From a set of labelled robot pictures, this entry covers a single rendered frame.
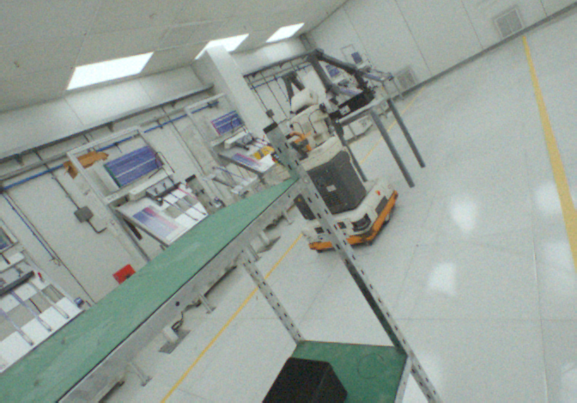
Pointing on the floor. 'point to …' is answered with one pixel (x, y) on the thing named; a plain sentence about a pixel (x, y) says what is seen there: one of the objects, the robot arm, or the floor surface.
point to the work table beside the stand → (383, 137)
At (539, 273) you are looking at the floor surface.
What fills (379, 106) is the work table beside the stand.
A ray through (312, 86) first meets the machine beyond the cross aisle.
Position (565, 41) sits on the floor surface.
